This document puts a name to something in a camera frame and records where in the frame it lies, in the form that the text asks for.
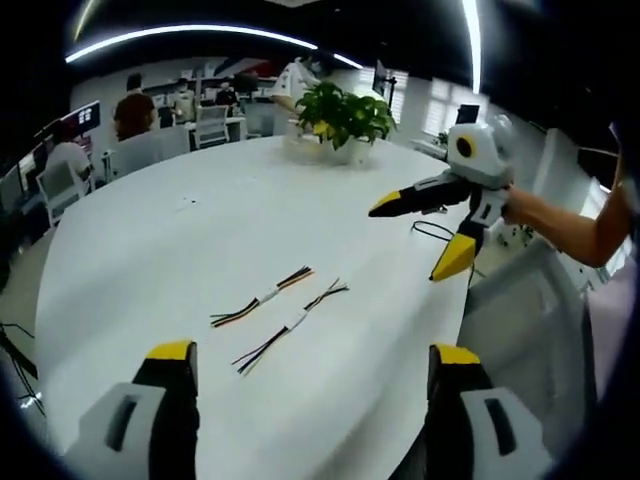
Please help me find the potted green plant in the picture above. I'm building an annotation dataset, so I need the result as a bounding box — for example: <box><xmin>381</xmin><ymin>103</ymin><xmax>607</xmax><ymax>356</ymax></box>
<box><xmin>282</xmin><ymin>81</ymin><xmax>400</xmax><ymax>167</ymax></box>

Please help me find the black monitor on stand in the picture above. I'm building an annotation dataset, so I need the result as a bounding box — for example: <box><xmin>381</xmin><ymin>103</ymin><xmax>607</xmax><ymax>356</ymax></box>
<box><xmin>373</xmin><ymin>58</ymin><xmax>400</xmax><ymax>101</ymax></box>

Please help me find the dark wall screen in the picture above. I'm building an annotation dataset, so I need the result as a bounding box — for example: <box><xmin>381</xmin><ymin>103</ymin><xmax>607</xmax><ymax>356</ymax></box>
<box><xmin>69</xmin><ymin>99</ymin><xmax>102</xmax><ymax>135</ymax></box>

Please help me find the short JST connector cable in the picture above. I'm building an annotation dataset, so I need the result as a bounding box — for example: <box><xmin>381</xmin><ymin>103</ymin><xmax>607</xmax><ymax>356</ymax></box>
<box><xmin>294</xmin><ymin>278</ymin><xmax>351</xmax><ymax>324</ymax></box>
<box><xmin>265</xmin><ymin>267</ymin><xmax>316</xmax><ymax>300</ymax></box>

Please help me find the person's right hand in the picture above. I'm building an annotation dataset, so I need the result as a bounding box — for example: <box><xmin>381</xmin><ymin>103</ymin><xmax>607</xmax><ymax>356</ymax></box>
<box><xmin>501</xmin><ymin>185</ymin><xmax>534</xmax><ymax>224</ymax></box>

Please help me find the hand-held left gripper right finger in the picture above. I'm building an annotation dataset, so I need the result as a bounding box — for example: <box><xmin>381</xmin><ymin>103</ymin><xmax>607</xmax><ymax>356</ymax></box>
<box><xmin>423</xmin><ymin>342</ymin><xmax>554</xmax><ymax>480</ymax></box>

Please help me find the thin black cable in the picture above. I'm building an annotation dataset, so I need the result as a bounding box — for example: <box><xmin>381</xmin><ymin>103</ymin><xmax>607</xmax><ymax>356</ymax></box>
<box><xmin>410</xmin><ymin>219</ymin><xmax>489</xmax><ymax>279</ymax></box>

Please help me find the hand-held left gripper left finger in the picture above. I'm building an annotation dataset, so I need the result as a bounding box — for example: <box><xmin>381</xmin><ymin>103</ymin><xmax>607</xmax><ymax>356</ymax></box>
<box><xmin>64</xmin><ymin>339</ymin><xmax>202</xmax><ymax>474</ymax></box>

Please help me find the wire connector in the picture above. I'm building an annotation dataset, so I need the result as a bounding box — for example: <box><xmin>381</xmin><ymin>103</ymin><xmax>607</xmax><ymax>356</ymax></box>
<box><xmin>232</xmin><ymin>318</ymin><xmax>299</xmax><ymax>377</ymax></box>

